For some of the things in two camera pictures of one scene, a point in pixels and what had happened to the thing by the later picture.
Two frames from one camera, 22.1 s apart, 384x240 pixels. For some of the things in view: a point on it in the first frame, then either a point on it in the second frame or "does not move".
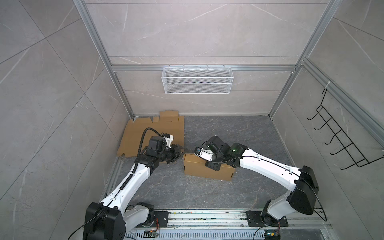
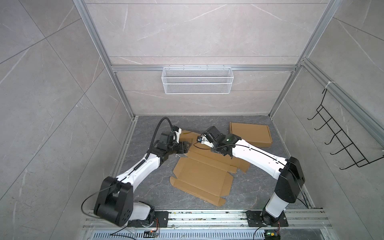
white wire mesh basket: (196, 80) does not move
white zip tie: (328, 82) does not move
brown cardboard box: (167, 122) -> (204, 173)
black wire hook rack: (349, 146) does not move
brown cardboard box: (194, 165) -> (256, 135)
